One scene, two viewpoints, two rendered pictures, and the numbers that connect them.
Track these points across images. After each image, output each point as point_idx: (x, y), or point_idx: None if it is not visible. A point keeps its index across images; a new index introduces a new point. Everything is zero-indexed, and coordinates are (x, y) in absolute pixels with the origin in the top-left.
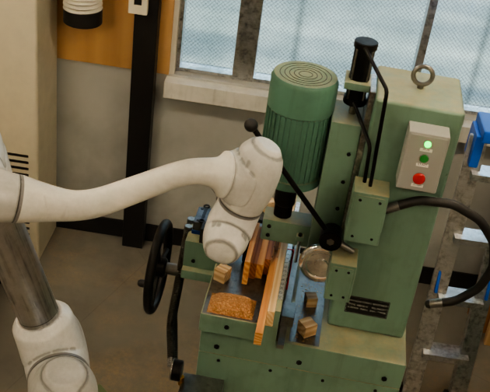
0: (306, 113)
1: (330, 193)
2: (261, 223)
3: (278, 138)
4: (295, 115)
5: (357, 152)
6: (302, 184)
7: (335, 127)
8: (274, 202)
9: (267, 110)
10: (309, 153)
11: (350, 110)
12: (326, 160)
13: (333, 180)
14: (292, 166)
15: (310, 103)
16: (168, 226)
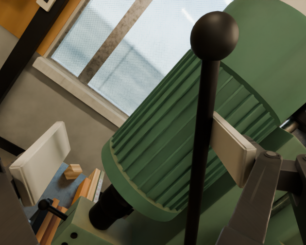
0: (288, 96)
1: (200, 235)
2: (58, 190)
3: (195, 119)
4: (269, 90)
5: (285, 199)
6: (175, 211)
7: (292, 147)
8: (100, 203)
9: (190, 61)
10: (224, 170)
11: (286, 130)
12: (234, 190)
13: (219, 220)
14: (184, 180)
15: None
16: None
